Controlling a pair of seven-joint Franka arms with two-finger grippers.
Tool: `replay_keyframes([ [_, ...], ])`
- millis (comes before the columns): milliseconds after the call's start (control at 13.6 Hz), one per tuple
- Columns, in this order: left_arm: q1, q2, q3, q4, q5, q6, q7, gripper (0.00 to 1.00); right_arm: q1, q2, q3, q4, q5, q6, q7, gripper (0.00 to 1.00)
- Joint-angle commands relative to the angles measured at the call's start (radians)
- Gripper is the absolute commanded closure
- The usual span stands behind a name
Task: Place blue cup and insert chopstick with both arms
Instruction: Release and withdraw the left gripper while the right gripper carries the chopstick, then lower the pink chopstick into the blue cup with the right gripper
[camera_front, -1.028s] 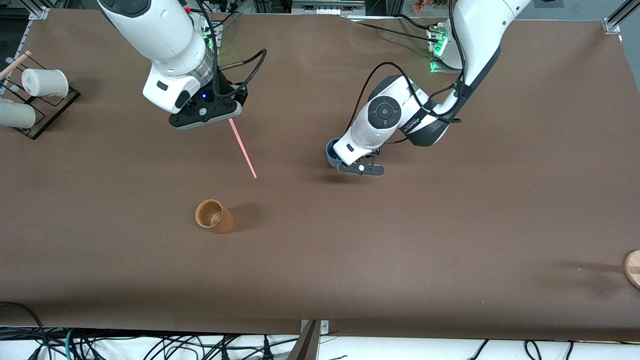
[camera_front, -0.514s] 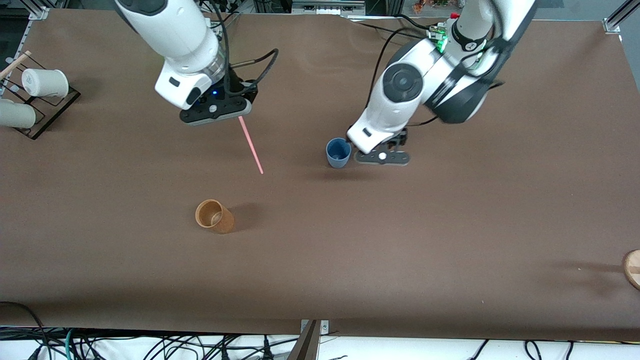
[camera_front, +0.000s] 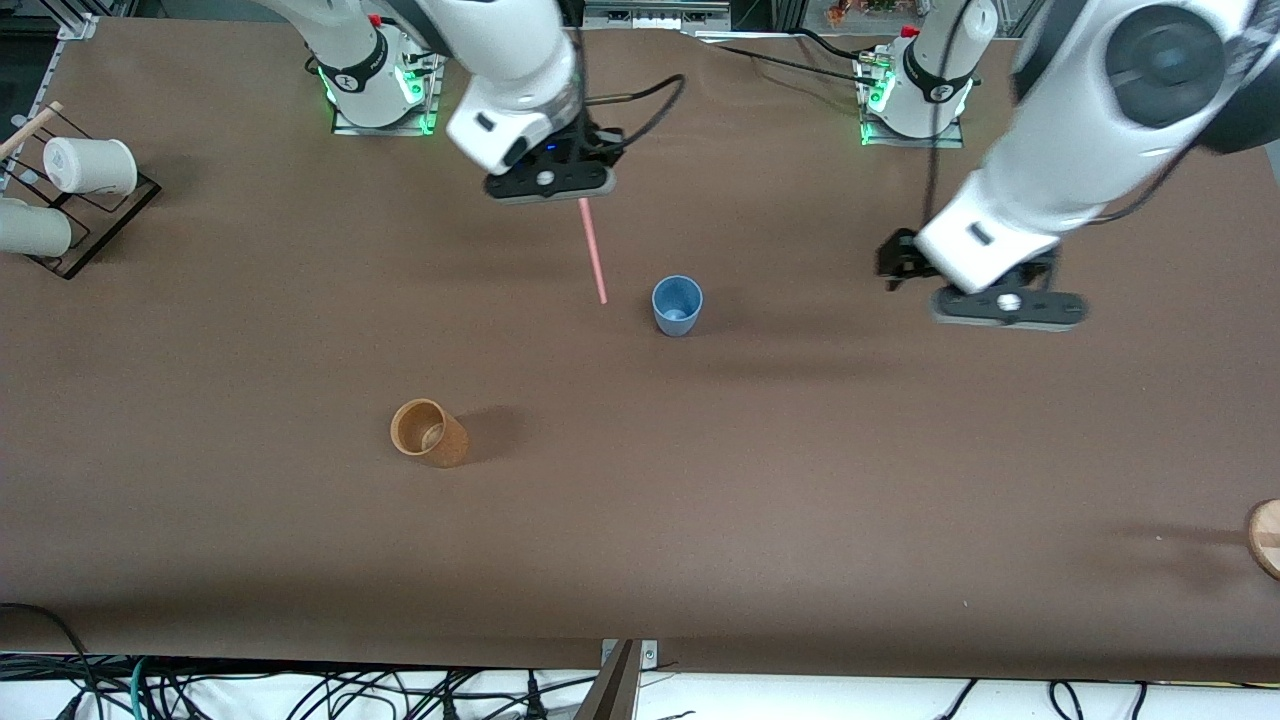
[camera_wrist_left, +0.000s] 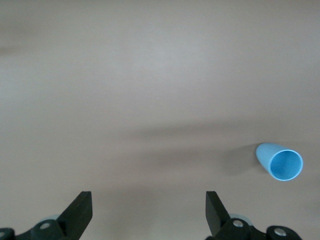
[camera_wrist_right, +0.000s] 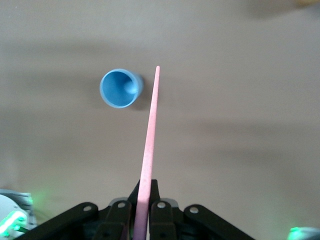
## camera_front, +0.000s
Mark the blue cup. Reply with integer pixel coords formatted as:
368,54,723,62
652,276,704,337

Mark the metal table bracket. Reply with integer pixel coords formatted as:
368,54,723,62
600,640,659,691

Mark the dark table leg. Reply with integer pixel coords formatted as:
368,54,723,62
575,640,643,720

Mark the round wooden disc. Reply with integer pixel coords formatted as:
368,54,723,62
1245,498,1280,581

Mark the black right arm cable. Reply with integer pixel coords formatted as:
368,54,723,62
583,74,687,147

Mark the brown table cover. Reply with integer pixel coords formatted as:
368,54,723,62
0,15,1280,683

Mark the black table cable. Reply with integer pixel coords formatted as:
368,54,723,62
790,28,881,61
712,44,869,83

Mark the white cup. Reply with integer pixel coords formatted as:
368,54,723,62
0,197,73,256
42,137,138,196

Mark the aluminium frame profile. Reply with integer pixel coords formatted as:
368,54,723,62
580,0,733,33

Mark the thick black floor cable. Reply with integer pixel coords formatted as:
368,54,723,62
0,603,103,720

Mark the pink straw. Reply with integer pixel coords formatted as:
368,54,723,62
578,197,609,305

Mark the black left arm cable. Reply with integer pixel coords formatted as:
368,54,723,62
918,0,979,233

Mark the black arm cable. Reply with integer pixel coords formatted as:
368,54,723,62
918,0,979,233
583,74,687,147

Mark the black wire cup rack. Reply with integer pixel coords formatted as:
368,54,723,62
0,105,162,281

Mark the orange-brown cup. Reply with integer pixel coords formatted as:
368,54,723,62
390,399,469,469

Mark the wooden rack stick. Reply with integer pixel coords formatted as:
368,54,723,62
0,100,64,161

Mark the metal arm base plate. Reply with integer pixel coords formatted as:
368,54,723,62
858,58,967,149
332,40,443,136

